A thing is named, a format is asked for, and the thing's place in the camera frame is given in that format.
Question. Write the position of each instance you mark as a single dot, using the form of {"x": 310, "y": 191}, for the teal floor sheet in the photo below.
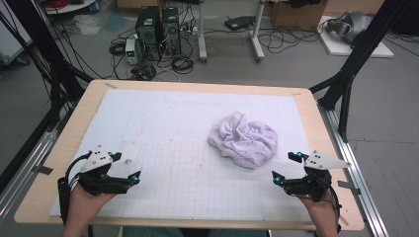
{"x": 116, "y": 21}

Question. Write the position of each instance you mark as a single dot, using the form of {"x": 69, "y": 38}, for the white grid foam mat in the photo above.
{"x": 171, "y": 131}

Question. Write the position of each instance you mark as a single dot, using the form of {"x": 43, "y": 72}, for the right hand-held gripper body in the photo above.
{"x": 309, "y": 187}

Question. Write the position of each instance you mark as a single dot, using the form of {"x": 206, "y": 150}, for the wide black computer tower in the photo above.
{"x": 147, "y": 31}

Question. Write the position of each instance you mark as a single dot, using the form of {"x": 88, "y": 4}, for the person's left hand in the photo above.
{"x": 84, "y": 207}

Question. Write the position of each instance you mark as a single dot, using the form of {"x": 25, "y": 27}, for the grey tape strip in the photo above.
{"x": 348, "y": 187}

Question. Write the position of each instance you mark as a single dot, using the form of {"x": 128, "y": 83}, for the white floor board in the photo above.
{"x": 336, "y": 47}

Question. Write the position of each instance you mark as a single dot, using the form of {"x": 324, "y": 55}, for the thin wooden stick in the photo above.
{"x": 344, "y": 221}

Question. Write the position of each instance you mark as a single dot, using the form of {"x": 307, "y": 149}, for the narrow black computer tower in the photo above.
{"x": 171, "y": 31}

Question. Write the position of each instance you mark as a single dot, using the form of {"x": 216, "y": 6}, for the pale pink printed towel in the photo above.
{"x": 245, "y": 140}

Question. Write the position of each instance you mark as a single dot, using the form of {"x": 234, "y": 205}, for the clear plastic bag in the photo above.
{"x": 86, "y": 25}

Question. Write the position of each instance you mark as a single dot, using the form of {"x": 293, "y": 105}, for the aluminium rail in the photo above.
{"x": 29, "y": 164}
{"x": 349, "y": 158}

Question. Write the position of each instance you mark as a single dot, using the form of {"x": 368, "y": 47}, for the white power supply unit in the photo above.
{"x": 131, "y": 51}

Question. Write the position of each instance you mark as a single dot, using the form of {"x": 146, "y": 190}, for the person's right hand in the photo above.
{"x": 318, "y": 212}

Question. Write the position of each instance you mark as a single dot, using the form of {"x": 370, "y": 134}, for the flat black device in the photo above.
{"x": 239, "y": 22}

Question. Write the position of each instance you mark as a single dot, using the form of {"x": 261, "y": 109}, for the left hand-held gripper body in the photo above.
{"x": 99, "y": 182}

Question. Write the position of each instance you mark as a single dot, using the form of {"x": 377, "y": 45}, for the brown cardboard box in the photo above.
{"x": 296, "y": 18}

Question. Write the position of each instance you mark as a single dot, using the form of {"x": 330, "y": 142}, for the round white table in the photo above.
{"x": 67, "y": 7}

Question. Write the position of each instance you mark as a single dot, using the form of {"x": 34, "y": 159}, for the black tape strip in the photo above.
{"x": 43, "y": 170}

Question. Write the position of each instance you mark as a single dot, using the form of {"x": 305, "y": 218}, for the grey rounded device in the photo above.
{"x": 352, "y": 24}

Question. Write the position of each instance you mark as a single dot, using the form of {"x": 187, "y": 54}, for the black metal frame strut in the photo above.
{"x": 36, "y": 39}
{"x": 360, "y": 52}

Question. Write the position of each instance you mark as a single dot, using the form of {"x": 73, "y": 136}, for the white metal stand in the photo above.
{"x": 202, "y": 39}

